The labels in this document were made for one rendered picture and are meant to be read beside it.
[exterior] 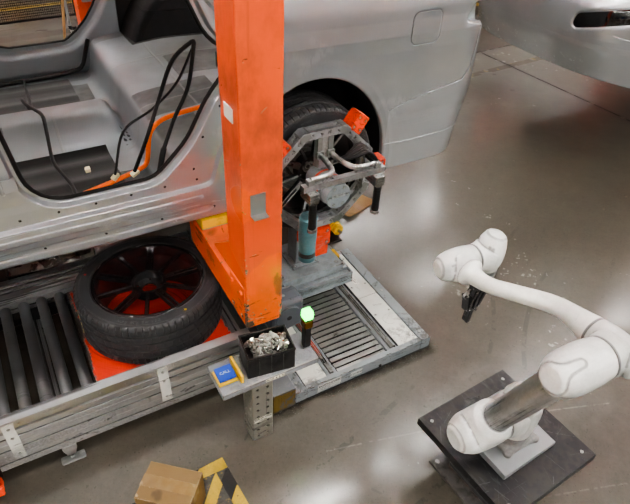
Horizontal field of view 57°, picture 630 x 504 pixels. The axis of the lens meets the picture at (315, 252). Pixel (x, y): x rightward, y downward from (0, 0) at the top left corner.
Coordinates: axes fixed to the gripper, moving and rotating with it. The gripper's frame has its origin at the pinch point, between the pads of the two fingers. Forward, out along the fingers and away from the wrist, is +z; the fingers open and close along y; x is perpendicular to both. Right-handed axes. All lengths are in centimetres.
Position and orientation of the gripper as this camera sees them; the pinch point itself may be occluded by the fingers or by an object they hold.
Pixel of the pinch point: (467, 314)
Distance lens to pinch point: 241.3
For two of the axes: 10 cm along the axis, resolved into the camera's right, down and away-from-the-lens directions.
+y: 8.6, -2.7, 4.3
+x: -5.0, -5.9, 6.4
